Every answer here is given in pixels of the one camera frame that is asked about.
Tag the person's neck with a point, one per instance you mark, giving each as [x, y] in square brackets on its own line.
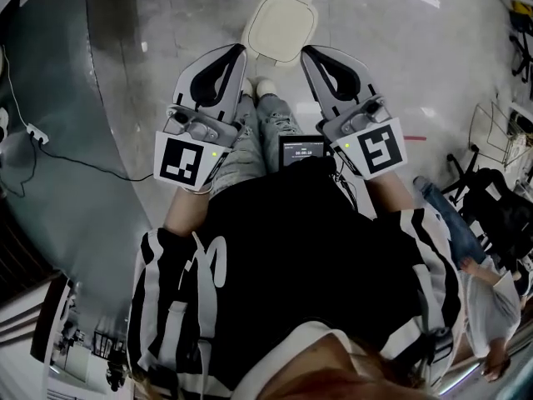
[333, 361]

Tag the person's right white shoe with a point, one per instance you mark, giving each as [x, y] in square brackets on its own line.
[266, 86]

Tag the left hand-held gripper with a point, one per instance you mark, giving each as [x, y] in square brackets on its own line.
[179, 161]

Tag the black white striped shirt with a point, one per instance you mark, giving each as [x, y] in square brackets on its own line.
[300, 256]

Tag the cream pedal trash bin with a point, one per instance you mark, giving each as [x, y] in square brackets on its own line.
[279, 27]

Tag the white power strip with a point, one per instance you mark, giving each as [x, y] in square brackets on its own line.
[37, 133]

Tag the person's right forearm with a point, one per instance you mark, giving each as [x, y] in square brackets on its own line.
[387, 194]

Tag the person's left white shoe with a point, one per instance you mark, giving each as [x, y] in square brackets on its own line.
[248, 86]

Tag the small black display device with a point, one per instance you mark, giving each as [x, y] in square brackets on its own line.
[302, 150]

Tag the red floor tape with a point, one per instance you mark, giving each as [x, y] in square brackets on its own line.
[414, 138]

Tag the black office chair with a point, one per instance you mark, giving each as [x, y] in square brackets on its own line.
[522, 52]
[495, 215]

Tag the person's white shoe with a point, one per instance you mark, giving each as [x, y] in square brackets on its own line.
[248, 86]
[266, 86]

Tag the yellow object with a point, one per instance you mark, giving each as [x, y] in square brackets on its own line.
[522, 8]

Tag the light ripped jeans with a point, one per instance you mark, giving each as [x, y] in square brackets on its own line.
[258, 140]

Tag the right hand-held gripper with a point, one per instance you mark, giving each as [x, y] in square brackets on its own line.
[383, 148]

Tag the person's left forearm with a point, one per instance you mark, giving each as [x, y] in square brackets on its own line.
[183, 211]

